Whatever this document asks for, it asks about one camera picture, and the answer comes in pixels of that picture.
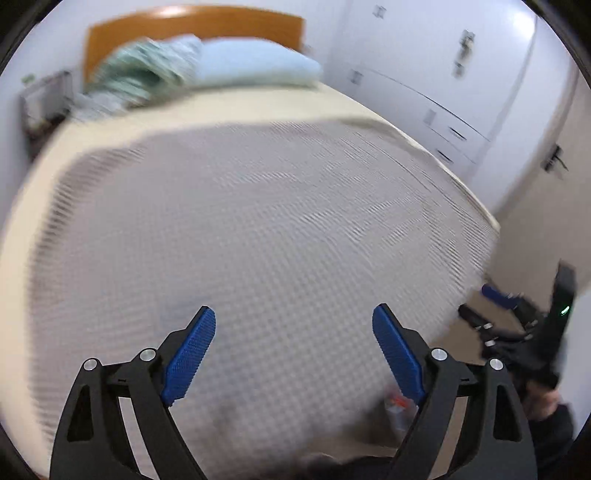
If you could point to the green blanket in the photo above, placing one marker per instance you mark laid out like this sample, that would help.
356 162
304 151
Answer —
134 74

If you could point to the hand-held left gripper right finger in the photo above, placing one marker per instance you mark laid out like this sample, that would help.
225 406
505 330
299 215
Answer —
397 355

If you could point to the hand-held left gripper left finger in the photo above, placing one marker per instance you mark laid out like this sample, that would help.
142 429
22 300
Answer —
189 355

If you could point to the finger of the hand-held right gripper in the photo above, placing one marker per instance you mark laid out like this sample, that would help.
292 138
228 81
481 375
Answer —
498 294
475 318

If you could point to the person's right hand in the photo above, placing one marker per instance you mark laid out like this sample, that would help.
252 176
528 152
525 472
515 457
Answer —
542 401

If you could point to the black metal bedside rack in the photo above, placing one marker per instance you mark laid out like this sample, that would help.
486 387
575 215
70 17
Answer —
41 110

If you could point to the brown checkered blanket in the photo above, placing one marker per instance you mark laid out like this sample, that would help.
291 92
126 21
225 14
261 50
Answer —
277 207

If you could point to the person's right forearm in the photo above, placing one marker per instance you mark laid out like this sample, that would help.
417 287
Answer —
556 438

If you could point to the light blue pillow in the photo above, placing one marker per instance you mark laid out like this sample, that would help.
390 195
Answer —
258 64

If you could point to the beige door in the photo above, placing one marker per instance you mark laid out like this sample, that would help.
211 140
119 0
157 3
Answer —
540 221

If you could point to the small green box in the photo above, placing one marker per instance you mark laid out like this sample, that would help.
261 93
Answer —
28 79

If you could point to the white wardrobe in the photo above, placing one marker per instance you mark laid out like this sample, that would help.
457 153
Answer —
415 55

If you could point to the wooden headboard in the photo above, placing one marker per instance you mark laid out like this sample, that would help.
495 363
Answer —
207 25

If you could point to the orange red wrapper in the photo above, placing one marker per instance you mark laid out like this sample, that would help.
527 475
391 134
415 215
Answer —
398 405

